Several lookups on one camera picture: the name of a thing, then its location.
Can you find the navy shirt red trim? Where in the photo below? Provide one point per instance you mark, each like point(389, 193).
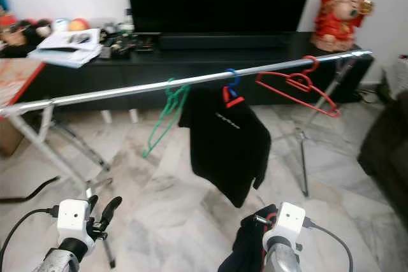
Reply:
point(245, 250)

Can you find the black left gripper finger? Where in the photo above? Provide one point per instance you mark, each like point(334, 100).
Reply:
point(94, 202)
point(112, 205)

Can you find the red-lidded clear jar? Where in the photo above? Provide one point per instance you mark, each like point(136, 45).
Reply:
point(9, 27)

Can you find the white round plush toy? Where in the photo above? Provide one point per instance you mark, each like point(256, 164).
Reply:
point(60, 23)

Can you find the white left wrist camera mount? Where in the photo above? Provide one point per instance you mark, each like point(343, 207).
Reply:
point(74, 220)

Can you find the black T-shirt white text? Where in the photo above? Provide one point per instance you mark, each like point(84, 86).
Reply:
point(229, 144)

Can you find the stack of white papers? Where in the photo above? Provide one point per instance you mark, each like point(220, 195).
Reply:
point(70, 47)

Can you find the silver metal clothes rack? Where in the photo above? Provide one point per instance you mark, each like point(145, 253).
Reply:
point(134, 89)

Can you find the marble-top red-edged folding table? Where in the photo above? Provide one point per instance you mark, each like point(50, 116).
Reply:
point(13, 81)

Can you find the dark fabric sofa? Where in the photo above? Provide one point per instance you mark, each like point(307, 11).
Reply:
point(386, 151)

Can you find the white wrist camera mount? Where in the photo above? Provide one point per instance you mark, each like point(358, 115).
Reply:
point(290, 221)
point(74, 220)

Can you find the black soundbar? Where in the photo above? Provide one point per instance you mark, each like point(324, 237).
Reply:
point(223, 41)

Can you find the black TV console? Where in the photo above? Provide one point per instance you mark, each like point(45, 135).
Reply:
point(140, 68)

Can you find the blue hook clothes hanger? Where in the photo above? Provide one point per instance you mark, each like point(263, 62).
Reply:
point(236, 78)

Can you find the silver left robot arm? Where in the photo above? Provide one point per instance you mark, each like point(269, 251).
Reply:
point(64, 259)

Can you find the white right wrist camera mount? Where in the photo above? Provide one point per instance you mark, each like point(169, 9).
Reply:
point(290, 221)

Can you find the black round plush toy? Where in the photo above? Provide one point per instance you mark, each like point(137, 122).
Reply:
point(25, 28)
point(43, 27)

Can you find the orange round plush toy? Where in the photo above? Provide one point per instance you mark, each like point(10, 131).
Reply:
point(78, 25)

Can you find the red laughing Buddha statue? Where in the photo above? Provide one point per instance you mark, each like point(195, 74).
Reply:
point(344, 7)

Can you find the green plastic clothes hanger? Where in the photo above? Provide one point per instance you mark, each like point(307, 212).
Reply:
point(172, 106)

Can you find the red plastic clothes hanger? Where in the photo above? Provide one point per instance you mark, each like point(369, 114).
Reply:
point(301, 82)

